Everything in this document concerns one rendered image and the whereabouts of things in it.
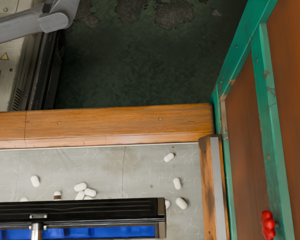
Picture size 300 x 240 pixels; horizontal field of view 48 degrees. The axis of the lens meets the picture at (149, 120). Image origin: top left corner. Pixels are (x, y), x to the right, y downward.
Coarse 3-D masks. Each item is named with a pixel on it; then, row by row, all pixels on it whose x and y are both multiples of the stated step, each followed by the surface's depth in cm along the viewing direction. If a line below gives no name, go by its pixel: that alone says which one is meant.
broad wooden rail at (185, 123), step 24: (0, 120) 105; (24, 120) 104; (48, 120) 104; (72, 120) 104; (96, 120) 103; (120, 120) 103; (144, 120) 102; (168, 120) 102; (192, 120) 102; (0, 144) 104; (24, 144) 104; (48, 144) 104; (72, 144) 104; (96, 144) 103; (120, 144) 103
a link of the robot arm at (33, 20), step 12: (24, 12) 82; (36, 12) 80; (48, 12) 85; (60, 12) 78; (0, 24) 82; (12, 24) 82; (24, 24) 82; (36, 24) 82; (48, 24) 80; (60, 24) 80; (0, 36) 84; (12, 36) 84; (24, 36) 84
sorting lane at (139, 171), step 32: (0, 160) 104; (32, 160) 104; (64, 160) 103; (96, 160) 103; (128, 160) 102; (160, 160) 102; (192, 160) 101; (0, 192) 102; (32, 192) 101; (64, 192) 101; (96, 192) 100; (128, 192) 100; (160, 192) 99; (192, 192) 99; (192, 224) 96
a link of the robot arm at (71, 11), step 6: (54, 0) 84; (60, 0) 78; (66, 0) 78; (72, 0) 78; (78, 0) 78; (54, 6) 79; (60, 6) 79; (66, 6) 79; (72, 6) 79; (72, 12) 80; (72, 18) 81
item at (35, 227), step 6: (30, 216) 63; (36, 216) 63; (42, 216) 63; (36, 222) 62; (42, 222) 62; (30, 228) 62; (36, 228) 61; (42, 228) 62; (36, 234) 61; (42, 234) 62
